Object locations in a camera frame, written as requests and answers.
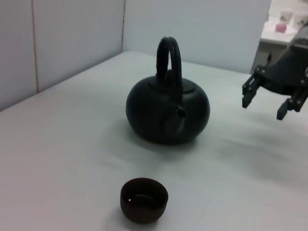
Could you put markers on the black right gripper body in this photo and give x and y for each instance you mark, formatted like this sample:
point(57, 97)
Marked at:
point(286, 72)

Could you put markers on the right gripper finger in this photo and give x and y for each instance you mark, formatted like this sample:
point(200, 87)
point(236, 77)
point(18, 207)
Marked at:
point(250, 91)
point(294, 102)

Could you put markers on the black cast iron teapot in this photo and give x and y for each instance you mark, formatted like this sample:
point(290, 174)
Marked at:
point(154, 115)

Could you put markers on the dark brown teacup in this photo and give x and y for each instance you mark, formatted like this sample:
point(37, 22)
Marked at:
point(130, 207)

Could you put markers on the white background table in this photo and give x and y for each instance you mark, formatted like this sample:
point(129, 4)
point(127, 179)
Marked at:
point(272, 36)

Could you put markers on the pink round object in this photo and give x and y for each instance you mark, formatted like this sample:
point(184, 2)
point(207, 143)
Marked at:
point(281, 27)

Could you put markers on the white printed paper cup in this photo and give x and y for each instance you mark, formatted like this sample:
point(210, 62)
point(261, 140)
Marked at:
point(286, 15)
point(300, 21)

